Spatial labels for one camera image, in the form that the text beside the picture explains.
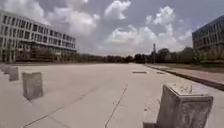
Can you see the pale paved plaza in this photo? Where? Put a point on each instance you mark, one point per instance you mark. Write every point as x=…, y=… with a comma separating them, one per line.
x=93, y=90

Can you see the tall thin tower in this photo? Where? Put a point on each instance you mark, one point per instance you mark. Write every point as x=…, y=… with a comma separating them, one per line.
x=154, y=53

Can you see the row of trees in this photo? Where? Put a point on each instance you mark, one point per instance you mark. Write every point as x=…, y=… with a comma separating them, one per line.
x=173, y=55

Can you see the white multi-storey building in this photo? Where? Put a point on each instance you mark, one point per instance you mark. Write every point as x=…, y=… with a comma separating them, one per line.
x=33, y=36

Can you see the row of concrete bollards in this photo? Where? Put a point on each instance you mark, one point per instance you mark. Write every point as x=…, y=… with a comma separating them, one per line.
x=183, y=110

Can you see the raised paved platform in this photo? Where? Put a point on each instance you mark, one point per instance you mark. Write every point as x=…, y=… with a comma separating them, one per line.
x=200, y=76

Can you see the dark multi-storey building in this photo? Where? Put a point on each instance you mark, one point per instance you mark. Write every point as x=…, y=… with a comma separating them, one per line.
x=210, y=33

